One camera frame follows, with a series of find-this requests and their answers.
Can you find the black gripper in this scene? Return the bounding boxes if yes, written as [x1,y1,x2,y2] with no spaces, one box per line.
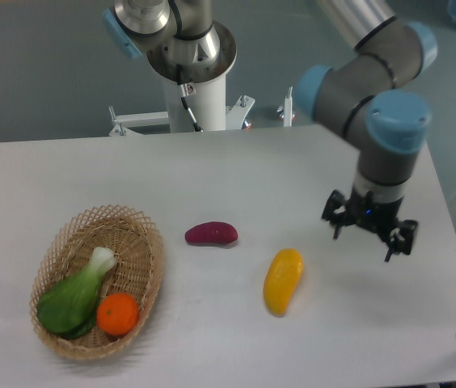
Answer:
[322,189,418,262]

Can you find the orange fruit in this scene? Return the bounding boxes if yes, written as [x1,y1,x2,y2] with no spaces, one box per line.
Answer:
[96,293,139,336]

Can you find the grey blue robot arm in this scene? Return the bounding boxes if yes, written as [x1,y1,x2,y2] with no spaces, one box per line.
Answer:
[103,1,437,255]

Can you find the woven wicker basket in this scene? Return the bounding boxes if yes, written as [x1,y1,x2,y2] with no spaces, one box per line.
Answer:
[30,205,164,361]

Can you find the yellow mango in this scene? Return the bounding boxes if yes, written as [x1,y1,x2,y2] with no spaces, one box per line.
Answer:
[263,248,304,317]

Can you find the purple sweet potato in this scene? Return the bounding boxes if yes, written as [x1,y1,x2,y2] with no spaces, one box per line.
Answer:
[184,221,239,246]

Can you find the green bok choy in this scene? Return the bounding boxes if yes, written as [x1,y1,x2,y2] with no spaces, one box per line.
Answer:
[36,247,116,340]

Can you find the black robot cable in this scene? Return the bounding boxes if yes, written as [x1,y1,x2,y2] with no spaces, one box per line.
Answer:
[175,63,204,133]

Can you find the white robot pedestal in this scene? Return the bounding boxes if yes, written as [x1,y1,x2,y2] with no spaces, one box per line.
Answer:
[146,21,237,133]

